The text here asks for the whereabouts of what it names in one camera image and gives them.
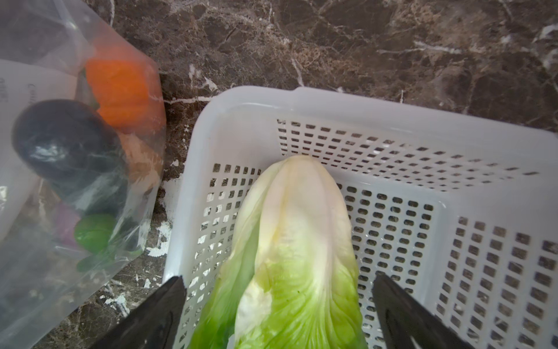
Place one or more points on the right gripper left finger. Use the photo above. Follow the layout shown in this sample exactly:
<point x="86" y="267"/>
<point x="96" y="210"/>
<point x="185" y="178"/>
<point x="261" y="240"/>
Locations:
<point x="153" y="324"/>

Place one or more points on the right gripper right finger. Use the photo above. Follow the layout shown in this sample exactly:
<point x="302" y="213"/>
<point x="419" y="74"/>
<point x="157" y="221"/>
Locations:
<point x="407" y="324"/>

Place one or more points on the green toy pepper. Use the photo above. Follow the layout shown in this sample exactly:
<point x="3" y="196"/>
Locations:
<point x="109" y="241"/>

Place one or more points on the green white toy cabbage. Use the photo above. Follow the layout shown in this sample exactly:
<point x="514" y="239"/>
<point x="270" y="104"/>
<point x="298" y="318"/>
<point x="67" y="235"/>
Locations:
<point x="291" y="278"/>

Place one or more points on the purple toy onion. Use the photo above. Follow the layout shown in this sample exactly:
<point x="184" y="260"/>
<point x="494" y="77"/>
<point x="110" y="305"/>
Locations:
<point x="66" y="219"/>

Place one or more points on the brown toy potato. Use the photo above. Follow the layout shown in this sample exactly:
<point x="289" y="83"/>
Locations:
<point x="145" y="165"/>

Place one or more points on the dark purple toy eggplant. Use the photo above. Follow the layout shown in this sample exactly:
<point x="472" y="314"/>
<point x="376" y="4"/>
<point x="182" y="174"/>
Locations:
<point x="78" y="154"/>

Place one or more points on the clear zip top bag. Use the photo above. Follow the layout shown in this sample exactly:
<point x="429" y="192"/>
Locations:
<point x="44" y="48"/>

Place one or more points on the orange toy tomato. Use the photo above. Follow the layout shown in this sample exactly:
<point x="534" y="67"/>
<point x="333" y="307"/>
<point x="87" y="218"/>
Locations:
<point x="126" y="85"/>

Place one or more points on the white plastic basket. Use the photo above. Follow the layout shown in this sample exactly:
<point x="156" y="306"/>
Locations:
<point x="460" y="211"/>

